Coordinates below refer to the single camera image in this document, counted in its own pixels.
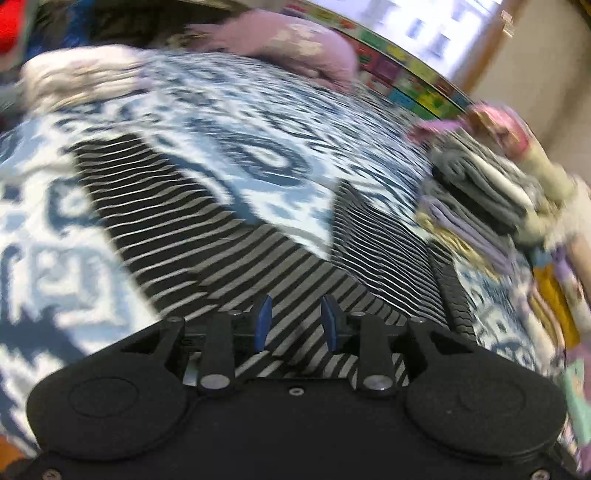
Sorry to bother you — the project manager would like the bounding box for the black white striped shirt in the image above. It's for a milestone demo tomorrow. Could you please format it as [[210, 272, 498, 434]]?
[[71, 134, 476, 388]]

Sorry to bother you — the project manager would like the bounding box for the colourful alphabet foam mat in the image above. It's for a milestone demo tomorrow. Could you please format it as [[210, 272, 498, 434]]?
[[286, 2, 476, 121]]

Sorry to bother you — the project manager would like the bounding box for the mustard yellow folded garment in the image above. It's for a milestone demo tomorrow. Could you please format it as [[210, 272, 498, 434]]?
[[531, 265, 583, 352]]

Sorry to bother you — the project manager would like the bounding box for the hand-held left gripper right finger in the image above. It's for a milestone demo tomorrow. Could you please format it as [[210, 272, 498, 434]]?
[[320, 295, 476, 398]]

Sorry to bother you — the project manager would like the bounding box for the dark patterned cloth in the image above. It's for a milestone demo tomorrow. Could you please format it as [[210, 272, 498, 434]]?
[[28, 0, 208, 51]]

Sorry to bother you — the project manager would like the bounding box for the pale floral quilt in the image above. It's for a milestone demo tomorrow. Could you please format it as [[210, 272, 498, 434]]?
[[21, 46, 148, 112]]

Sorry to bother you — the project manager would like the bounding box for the red cloth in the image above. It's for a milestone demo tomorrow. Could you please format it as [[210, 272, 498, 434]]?
[[0, 0, 27, 52]]

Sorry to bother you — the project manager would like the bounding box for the cream quilted jacket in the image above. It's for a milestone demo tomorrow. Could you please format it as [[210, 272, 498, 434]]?
[[517, 134, 591, 250]]

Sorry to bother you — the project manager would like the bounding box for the lilac floral folded garment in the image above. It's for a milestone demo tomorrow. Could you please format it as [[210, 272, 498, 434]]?
[[554, 244, 591, 324]]

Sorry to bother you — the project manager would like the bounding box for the window with wooden frame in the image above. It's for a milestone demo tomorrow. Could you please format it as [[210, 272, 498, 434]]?
[[318, 0, 518, 107]]

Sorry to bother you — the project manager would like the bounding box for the mint green folded garment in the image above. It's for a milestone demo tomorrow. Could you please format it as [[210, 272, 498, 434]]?
[[561, 357, 591, 446]]

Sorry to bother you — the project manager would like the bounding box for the pink floral pillow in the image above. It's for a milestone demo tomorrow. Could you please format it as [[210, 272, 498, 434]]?
[[185, 11, 358, 93]]

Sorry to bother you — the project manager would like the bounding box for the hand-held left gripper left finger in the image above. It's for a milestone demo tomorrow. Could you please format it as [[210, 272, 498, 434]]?
[[121, 295, 273, 398]]

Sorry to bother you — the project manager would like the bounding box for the pink floral cloth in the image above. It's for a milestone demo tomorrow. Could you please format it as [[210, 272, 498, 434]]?
[[409, 104, 532, 162]]

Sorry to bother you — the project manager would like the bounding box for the stack of grey folded clothes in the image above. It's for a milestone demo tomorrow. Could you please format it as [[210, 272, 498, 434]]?
[[416, 138, 548, 278]]

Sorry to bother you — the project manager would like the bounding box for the blue white patterned bedsheet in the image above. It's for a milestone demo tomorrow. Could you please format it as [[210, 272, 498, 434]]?
[[0, 48, 555, 462]]

